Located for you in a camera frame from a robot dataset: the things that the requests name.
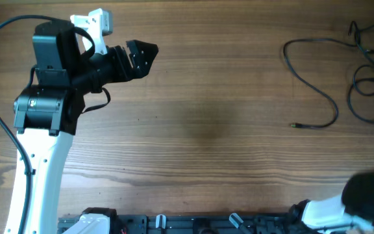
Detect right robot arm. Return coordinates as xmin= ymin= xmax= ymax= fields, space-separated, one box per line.
xmin=285 ymin=170 xmax=374 ymax=233

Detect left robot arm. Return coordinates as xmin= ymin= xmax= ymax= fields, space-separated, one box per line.
xmin=5 ymin=19 xmax=158 ymax=233

